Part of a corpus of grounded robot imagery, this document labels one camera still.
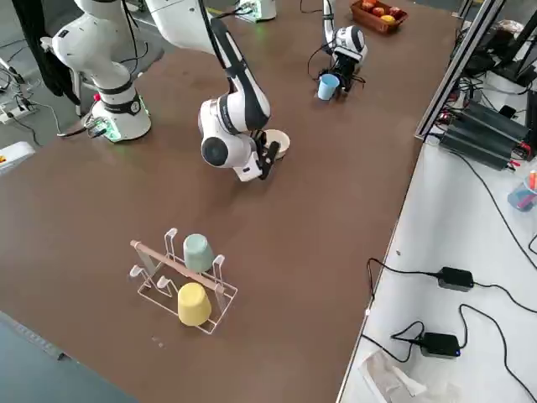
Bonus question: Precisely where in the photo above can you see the black hanging cloth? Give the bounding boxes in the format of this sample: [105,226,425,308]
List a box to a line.
[11,0,81,107]

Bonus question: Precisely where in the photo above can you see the white wire cup rack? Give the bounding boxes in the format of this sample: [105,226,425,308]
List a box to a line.
[128,227,239,336]

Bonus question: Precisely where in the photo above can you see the pen holder cup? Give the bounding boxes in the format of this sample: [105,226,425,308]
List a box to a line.
[506,170,537,213]

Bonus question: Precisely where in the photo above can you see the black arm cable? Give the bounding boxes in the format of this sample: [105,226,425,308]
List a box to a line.
[119,0,149,83]
[307,41,367,92]

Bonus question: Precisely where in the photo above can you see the yellow cup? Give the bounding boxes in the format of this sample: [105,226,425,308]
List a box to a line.
[177,281,213,327]

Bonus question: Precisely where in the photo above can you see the black power supply box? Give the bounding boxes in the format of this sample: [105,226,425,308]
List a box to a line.
[451,99,533,147]
[438,123,516,172]

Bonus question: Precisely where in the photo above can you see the black power adapter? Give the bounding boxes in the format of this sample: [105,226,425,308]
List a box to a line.
[420,332,461,359]
[437,266,475,293]

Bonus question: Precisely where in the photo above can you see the clear plastic bag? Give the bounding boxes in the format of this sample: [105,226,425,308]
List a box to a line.
[358,348,427,403]

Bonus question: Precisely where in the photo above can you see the black adapter cable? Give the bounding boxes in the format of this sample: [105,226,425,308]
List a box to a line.
[390,304,537,403]
[367,257,537,315]

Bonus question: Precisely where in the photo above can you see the brown wicker basket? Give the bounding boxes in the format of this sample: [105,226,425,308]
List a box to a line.
[350,0,409,35]

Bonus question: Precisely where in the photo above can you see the pale green cup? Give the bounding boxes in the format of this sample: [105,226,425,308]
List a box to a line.
[182,233,216,273]

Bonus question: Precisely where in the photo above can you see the white control box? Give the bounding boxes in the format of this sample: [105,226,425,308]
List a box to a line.
[0,141,37,177]

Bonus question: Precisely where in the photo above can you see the aluminium frame post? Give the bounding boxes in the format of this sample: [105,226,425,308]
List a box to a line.
[414,0,507,140]

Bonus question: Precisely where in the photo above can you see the blue cup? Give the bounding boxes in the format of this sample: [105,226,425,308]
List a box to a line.
[317,74,340,101]

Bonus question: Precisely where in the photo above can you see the white bowl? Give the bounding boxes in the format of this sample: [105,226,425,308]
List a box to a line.
[263,128,291,160]

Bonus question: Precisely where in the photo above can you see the white power strip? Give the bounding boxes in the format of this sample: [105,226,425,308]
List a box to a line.
[0,103,35,125]

